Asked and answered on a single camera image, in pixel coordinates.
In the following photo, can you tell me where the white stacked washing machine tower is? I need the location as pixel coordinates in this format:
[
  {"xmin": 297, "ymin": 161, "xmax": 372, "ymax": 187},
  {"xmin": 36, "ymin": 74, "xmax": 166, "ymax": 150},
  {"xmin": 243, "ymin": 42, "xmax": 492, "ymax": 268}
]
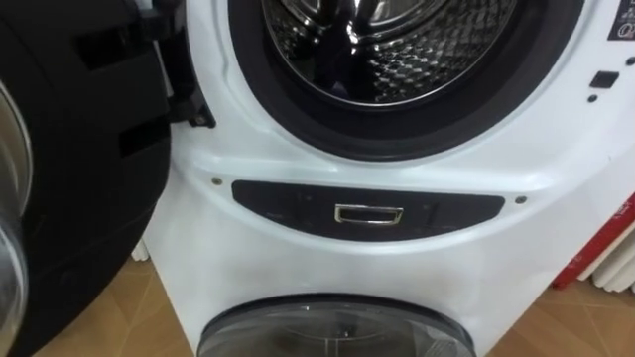
[{"xmin": 132, "ymin": 0, "xmax": 635, "ymax": 357}]

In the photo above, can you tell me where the open black washing machine door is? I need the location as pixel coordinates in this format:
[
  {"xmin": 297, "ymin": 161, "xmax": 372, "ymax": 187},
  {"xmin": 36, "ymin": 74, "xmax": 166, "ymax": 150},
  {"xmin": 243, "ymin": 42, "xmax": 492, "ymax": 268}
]
[{"xmin": 0, "ymin": 0, "xmax": 217, "ymax": 357}]

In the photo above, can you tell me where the white ribbed panel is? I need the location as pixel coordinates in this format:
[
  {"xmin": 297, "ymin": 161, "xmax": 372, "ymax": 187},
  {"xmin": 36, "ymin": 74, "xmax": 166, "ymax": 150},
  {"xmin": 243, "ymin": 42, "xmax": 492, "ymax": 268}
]
[{"xmin": 589, "ymin": 236, "xmax": 635, "ymax": 294}]

